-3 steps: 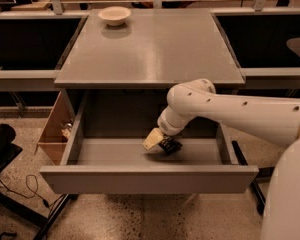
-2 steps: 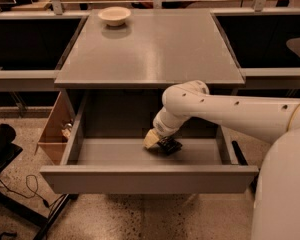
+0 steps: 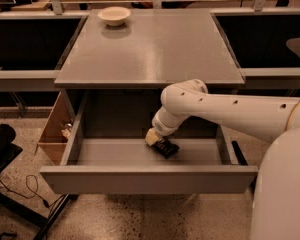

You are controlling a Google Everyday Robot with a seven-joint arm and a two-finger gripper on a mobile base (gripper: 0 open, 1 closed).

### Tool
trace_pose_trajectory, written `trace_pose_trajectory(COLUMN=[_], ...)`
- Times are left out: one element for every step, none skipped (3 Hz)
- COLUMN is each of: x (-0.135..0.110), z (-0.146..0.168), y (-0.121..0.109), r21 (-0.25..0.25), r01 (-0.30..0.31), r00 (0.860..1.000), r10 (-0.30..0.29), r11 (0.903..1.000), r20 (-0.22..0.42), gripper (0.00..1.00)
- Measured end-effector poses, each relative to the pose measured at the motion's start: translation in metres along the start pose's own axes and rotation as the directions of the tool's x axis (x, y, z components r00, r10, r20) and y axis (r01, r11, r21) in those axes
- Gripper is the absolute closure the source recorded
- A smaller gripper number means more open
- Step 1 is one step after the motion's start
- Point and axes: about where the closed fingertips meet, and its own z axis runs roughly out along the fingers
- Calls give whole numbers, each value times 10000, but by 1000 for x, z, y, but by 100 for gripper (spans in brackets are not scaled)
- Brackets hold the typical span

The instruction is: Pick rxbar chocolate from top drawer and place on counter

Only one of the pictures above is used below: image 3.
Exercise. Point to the white ceramic bowl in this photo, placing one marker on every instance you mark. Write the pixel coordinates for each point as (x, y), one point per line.
(114, 16)

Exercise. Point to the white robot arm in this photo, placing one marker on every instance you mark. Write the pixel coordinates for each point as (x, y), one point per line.
(276, 120)

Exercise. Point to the black rxbar chocolate wrapper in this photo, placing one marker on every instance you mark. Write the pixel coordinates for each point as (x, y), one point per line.
(165, 148)

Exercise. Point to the black chair left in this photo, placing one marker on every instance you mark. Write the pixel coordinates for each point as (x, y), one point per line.
(8, 150)

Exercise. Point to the grey open top drawer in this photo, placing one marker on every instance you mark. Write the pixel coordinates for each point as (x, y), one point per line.
(114, 161)

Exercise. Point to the grey counter cabinet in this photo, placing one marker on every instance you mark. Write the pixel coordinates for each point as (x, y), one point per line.
(114, 76)

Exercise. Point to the black stand leg right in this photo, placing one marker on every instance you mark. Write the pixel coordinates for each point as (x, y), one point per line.
(238, 152)

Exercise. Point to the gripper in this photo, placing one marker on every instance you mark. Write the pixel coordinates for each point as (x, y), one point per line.
(160, 126)

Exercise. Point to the black stand leg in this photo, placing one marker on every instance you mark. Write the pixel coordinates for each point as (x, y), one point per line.
(54, 212)
(238, 152)

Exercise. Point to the black stand leg left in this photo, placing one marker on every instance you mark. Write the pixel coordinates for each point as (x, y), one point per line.
(54, 212)

